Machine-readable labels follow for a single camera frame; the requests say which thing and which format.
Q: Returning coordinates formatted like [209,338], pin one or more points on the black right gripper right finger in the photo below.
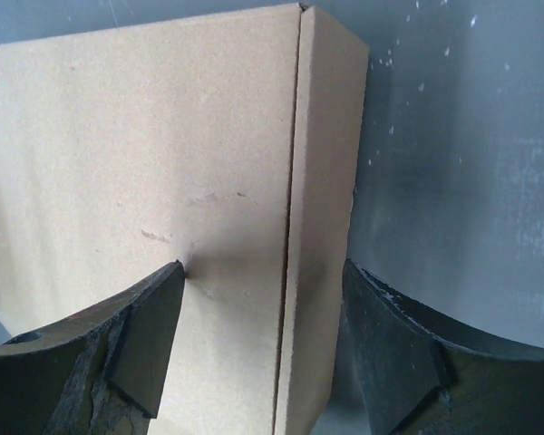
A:
[423,372]

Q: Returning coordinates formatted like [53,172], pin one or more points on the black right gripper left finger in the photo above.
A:
[99,371]

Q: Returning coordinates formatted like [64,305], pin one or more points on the brown cardboard box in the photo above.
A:
[228,142]

